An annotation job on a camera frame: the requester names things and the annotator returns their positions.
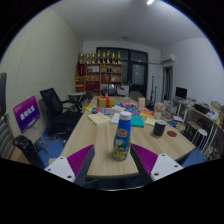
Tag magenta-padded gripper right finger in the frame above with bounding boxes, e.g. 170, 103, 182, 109
129, 143, 184, 185

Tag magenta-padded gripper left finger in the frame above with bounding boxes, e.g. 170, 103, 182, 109
44, 143, 96, 187

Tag blue drink bottle white cap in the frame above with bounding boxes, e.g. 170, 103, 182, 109
112, 111, 133, 162

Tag black mug white inside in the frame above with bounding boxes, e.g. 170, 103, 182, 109
152, 119, 167, 138

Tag large beige envelope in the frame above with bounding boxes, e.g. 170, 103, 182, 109
143, 116, 158, 127

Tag teal book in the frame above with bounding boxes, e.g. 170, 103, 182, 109
129, 114, 145, 128

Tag black office chair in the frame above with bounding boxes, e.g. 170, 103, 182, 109
39, 87, 83, 134

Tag orange book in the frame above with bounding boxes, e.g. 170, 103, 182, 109
139, 109, 155, 118

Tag blue cover book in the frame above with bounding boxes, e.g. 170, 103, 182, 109
124, 107, 142, 117

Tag white booklet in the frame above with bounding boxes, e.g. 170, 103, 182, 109
110, 112, 122, 125

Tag pink flowers in white pot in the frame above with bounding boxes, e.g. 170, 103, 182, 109
153, 102, 166, 120

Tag blue and red book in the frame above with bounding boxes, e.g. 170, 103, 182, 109
91, 106, 111, 115

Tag black waste bin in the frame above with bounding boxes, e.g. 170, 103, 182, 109
13, 134, 46, 169

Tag brown wooden stool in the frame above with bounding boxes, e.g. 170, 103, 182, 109
184, 120, 201, 135

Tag small tan upright box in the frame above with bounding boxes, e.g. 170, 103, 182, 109
137, 96, 147, 110

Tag pink wrapped pack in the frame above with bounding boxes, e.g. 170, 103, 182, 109
120, 101, 138, 109

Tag white round stool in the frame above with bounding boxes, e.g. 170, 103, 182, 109
191, 128, 209, 154

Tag white paper sheet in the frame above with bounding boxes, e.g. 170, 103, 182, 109
109, 104, 127, 113

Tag yellow gift box red ribbon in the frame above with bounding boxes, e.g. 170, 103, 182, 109
96, 93, 117, 109

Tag small round white table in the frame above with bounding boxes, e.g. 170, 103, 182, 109
68, 92, 88, 108

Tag grey padded chair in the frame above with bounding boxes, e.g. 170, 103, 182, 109
128, 90, 144, 101

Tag purple sign board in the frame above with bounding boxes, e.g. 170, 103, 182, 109
12, 95, 42, 134

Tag cluttered wooden side desk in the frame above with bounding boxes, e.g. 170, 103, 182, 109
171, 98, 224, 158

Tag black computer monitor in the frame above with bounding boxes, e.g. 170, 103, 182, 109
175, 86, 188, 100

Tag grey striped chair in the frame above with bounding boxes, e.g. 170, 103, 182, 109
0, 114, 16, 160

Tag wooden shelf unit with trophies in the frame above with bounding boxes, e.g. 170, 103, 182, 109
74, 50, 123, 94

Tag black framed glass door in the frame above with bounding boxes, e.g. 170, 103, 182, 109
96, 47, 149, 99

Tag black case tan trim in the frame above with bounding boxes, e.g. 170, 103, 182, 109
0, 72, 8, 116

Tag white wall air conditioner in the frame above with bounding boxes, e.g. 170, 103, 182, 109
161, 53, 176, 64

